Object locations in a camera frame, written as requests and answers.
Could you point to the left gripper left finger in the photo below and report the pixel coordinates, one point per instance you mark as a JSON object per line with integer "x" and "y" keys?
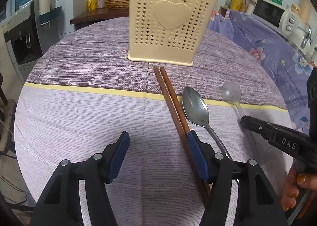
{"x": 59, "y": 203}

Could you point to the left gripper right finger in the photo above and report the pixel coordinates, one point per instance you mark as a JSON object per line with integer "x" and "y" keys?
{"x": 257, "y": 202}

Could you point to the brown wooden chopstick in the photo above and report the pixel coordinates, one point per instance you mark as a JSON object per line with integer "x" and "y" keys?
{"x": 177, "y": 125}
{"x": 185, "y": 127}

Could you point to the matte grey spoon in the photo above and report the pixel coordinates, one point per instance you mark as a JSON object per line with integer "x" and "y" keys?
{"x": 231, "y": 93}

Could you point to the shiny steel spoon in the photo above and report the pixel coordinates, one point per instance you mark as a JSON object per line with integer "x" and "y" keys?
{"x": 197, "y": 113}

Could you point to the right hand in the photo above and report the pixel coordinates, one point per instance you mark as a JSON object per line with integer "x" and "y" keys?
{"x": 293, "y": 182}

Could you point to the purple floral cloth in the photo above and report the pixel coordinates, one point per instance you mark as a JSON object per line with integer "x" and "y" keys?
{"x": 286, "y": 66}

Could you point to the white electric kettle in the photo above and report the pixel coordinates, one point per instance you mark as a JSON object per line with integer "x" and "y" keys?
{"x": 300, "y": 38}

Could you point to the purple striped tablecloth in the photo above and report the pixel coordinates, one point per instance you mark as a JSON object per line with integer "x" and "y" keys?
{"x": 84, "y": 92}

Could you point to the white microwave oven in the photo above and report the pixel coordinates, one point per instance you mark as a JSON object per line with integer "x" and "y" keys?
{"x": 281, "y": 20}

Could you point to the black white water dispenser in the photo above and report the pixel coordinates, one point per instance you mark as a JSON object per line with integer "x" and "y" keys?
{"x": 27, "y": 39}

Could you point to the cream perforated utensil holder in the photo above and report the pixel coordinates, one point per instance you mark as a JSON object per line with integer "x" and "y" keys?
{"x": 167, "y": 31}

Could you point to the dark wooden side table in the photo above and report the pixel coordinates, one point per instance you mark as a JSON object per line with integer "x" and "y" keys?
{"x": 99, "y": 14}

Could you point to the yellow mug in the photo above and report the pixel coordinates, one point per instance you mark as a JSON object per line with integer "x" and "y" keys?
{"x": 92, "y": 5}

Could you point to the woven wicker basket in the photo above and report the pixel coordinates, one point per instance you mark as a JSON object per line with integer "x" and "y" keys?
{"x": 117, "y": 4}

